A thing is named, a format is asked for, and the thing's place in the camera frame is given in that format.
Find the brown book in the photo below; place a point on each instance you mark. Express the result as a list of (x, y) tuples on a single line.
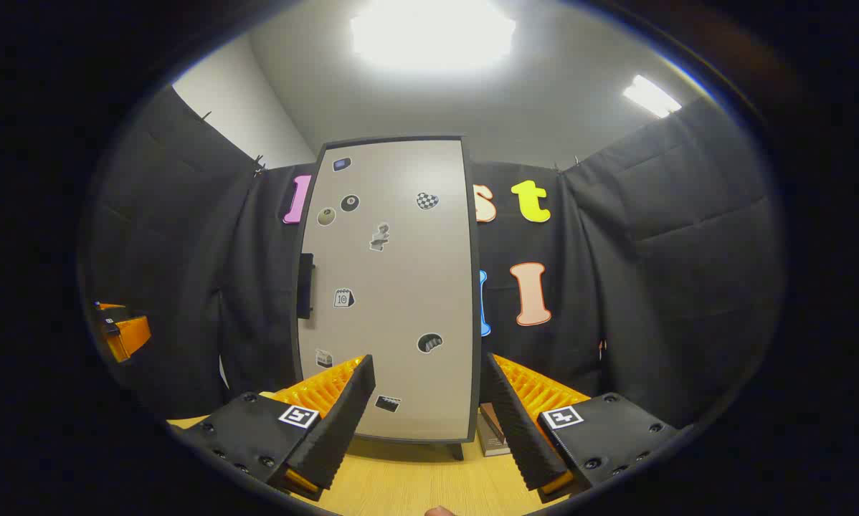
[(492, 423)]

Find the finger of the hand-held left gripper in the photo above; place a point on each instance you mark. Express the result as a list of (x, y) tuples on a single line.
[(130, 337)]

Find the grey book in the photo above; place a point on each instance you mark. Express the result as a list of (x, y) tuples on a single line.
[(492, 448)]

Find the small ceiling light panel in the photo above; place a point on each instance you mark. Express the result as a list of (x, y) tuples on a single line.
[(650, 95)]

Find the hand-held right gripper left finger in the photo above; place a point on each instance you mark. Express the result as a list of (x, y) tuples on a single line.
[(343, 423)]

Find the grey cabinet door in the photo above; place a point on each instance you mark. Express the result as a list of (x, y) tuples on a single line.
[(401, 287)]

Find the black backdrop cloth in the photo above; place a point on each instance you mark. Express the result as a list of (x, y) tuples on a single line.
[(652, 287)]

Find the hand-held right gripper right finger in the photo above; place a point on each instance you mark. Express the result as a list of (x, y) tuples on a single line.
[(515, 430)]

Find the large ceiling light panel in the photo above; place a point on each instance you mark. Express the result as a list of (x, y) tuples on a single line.
[(433, 32)]

